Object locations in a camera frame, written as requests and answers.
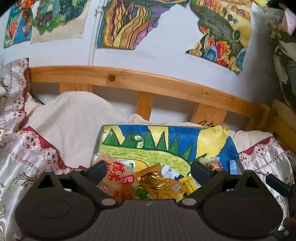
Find rice cracker snack bag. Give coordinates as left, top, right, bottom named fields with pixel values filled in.
left=95, top=153, right=137, bottom=203

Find blue white snack packet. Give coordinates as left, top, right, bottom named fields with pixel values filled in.
left=161, top=165, right=184, bottom=180

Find brown nut snack packet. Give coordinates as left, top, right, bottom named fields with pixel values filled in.
left=200, top=157, right=224, bottom=170

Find yellow snack bar packet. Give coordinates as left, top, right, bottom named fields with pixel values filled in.
left=179, top=176, right=201, bottom=195

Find colourful painted tray box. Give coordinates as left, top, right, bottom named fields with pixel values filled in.
left=91, top=124, right=243, bottom=201

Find gold foil snack packet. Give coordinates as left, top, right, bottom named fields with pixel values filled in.
left=136, top=164, right=188, bottom=200

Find cream pillow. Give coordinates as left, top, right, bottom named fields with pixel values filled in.
left=25, top=91, right=148, bottom=168

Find camouflage fabric pile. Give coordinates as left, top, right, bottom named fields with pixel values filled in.
left=268, top=6, right=295, bottom=108

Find wooden bed frame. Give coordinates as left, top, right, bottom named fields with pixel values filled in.
left=29, top=66, right=295, bottom=151

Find right landscape wall drawing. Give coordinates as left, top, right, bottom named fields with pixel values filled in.
left=186, top=0, right=252, bottom=72

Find middle swirly wall drawing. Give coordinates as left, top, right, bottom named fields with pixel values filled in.
left=97, top=0, right=188, bottom=50

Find left cartoon wall drawing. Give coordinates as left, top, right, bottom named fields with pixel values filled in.
left=3, top=0, right=91, bottom=48

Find white pipe on wall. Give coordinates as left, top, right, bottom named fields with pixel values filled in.
left=88, top=0, right=106, bottom=66

